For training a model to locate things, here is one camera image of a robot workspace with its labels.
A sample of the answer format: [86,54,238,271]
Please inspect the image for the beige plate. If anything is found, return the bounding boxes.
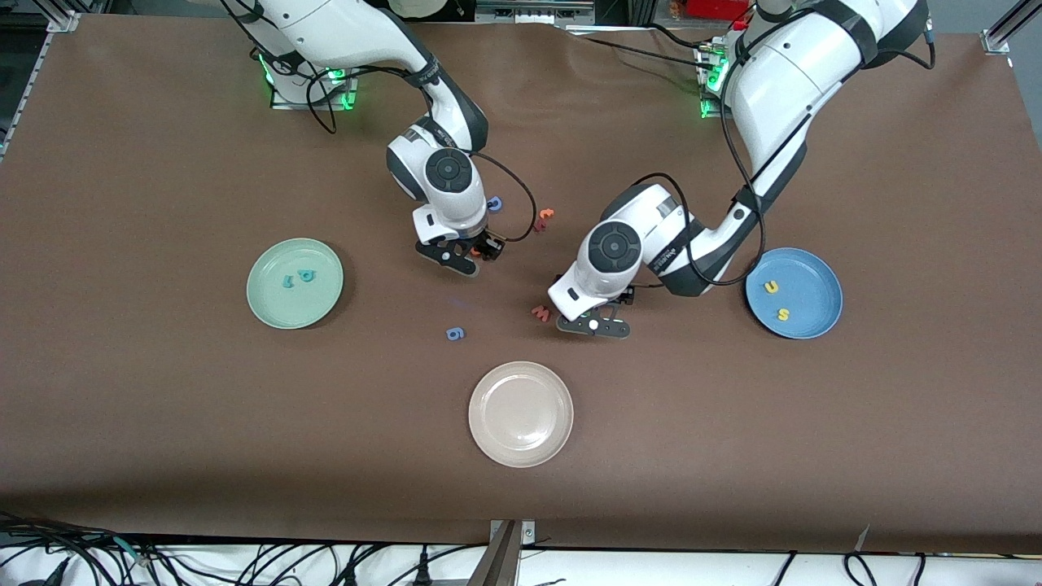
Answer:
[468,361,575,469]

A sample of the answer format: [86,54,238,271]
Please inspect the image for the light green plate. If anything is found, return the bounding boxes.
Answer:
[246,238,345,330]

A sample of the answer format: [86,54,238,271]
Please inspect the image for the blue plate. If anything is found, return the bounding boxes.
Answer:
[745,247,844,340]

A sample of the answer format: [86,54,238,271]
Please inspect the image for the person in beige clothing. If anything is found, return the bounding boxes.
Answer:
[387,0,458,19]

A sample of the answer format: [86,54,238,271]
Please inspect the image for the silver metal fixture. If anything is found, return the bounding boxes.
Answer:
[541,0,628,32]

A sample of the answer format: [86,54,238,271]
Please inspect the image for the red box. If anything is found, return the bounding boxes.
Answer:
[686,0,754,21]

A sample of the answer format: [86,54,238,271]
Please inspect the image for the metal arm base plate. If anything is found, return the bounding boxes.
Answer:
[700,45,738,121]
[270,33,359,111]

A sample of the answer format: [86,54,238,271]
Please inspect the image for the black arm base cable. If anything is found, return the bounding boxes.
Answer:
[646,23,719,51]
[566,34,707,68]

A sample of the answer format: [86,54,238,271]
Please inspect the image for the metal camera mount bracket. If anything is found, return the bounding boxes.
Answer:
[466,519,538,586]

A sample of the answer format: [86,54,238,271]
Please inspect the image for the aluminium frame profile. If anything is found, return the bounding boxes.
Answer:
[0,0,90,160]
[981,0,1042,56]

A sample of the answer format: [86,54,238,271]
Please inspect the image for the teal floor cable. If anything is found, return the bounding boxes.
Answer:
[110,533,160,568]

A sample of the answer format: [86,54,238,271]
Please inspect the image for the black cable connector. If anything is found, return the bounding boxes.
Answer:
[33,556,74,586]

